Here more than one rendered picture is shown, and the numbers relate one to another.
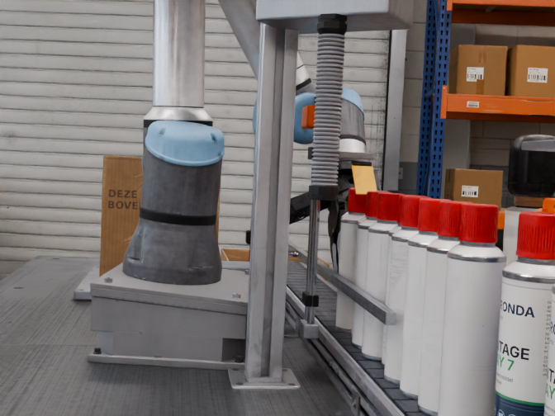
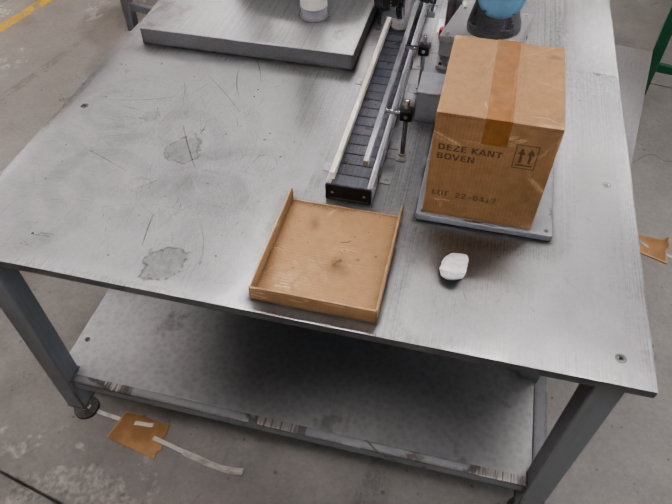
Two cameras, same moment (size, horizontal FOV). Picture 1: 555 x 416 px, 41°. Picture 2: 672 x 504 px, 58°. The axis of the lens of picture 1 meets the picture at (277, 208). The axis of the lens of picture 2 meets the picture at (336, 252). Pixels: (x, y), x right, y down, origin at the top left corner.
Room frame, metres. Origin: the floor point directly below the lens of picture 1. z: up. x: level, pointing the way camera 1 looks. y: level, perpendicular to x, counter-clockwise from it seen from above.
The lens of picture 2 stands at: (2.81, 0.33, 1.81)
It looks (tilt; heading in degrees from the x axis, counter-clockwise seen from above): 48 degrees down; 201
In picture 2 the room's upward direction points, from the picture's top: straight up
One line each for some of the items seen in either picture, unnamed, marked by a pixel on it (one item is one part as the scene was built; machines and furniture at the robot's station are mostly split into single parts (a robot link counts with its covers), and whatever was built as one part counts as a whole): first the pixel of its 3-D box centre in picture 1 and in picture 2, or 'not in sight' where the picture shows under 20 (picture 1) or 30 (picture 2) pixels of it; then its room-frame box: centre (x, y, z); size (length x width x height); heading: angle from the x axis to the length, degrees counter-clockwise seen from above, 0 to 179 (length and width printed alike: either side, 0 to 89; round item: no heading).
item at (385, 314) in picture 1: (304, 256); (405, 39); (1.32, -0.05, 0.96); 1.07 x 0.01 x 0.01; 8
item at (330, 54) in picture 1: (327, 108); not in sight; (0.86, -0.05, 1.18); 0.04 x 0.04 x 0.21
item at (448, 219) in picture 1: (450, 306); not in sight; (0.72, -0.17, 0.98); 0.05 x 0.05 x 0.20
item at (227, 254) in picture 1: (272, 263); (330, 249); (2.02, 0.01, 0.85); 0.30 x 0.26 x 0.04; 8
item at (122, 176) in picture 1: (162, 218); (492, 131); (1.68, 0.26, 0.99); 0.30 x 0.24 x 0.27; 7
